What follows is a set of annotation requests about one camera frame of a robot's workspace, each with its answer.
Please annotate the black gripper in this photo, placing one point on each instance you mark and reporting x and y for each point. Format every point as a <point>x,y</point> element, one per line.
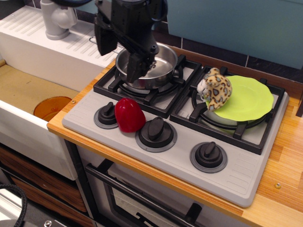
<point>129,23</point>

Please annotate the red plastic pepper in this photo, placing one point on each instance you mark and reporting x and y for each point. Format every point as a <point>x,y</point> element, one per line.
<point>129,116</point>

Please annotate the stuffed cheetah toy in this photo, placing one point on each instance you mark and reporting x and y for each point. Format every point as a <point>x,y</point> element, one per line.
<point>215,89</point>

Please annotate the stainless steel pot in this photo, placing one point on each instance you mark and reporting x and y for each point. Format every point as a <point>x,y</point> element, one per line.
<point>159,74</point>

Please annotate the left black stove knob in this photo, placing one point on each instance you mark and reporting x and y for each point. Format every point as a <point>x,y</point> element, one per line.
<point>105,117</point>

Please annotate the black stove knob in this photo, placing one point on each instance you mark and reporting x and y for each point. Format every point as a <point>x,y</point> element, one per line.
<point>105,117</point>
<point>208,157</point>
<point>156,136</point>

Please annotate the middle black stove knob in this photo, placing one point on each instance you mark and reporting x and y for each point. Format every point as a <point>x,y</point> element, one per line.
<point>156,136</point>

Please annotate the grey toy stove top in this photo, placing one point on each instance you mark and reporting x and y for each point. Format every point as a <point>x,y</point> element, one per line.
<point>237,182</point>

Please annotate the lime green plate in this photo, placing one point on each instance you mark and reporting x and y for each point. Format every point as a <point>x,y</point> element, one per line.
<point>250,100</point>

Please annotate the right black stove knob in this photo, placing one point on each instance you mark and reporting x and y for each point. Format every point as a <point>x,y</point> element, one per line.
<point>208,157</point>

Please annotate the grey toy faucet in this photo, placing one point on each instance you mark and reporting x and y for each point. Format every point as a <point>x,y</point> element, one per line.
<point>57,21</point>

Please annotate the white toy sink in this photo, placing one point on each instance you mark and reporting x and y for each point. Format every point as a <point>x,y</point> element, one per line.
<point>34,68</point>

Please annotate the oven door with window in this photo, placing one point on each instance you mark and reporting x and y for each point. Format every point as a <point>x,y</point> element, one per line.
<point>132,200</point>

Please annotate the right black burner grate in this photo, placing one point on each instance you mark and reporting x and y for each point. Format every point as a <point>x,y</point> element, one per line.
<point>191,112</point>

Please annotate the wooden drawer front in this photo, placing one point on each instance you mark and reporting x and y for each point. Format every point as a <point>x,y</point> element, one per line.
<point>45,187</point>

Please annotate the black oven door handle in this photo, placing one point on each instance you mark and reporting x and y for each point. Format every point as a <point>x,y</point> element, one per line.
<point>187,221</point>

